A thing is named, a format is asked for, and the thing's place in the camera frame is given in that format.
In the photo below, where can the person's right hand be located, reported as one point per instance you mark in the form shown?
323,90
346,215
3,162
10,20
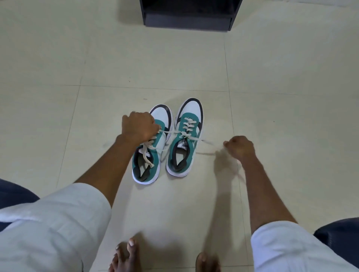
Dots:
240,148

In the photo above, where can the person's left hand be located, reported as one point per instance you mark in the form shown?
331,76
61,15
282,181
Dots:
137,126

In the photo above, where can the person's right fingers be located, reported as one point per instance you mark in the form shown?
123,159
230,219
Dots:
228,145

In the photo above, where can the person's left fingers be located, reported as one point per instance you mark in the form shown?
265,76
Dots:
153,127

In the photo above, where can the white shoelace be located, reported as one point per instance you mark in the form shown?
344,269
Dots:
145,152
193,137

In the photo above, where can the person's left forearm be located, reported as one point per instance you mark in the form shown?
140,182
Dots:
108,169

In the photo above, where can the person's right forearm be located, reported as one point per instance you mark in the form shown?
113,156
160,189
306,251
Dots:
262,193

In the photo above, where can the teal and white sneaker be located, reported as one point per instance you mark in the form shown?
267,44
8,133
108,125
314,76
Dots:
151,168
187,157

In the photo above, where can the black cabinet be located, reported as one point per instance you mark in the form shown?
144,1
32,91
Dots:
189,15

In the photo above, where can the person's right foot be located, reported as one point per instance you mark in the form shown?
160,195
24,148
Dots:
207,263

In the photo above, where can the person's foot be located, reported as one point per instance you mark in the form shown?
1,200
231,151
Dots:
207,263
127,259

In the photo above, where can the white shirt sleeve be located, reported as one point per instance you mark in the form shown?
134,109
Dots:
289,249
53,227

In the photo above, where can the person's left foot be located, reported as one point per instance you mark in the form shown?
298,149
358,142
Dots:
127,259

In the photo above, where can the dark blue trouser leg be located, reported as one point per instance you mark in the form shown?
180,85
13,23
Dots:
14,194
340,238

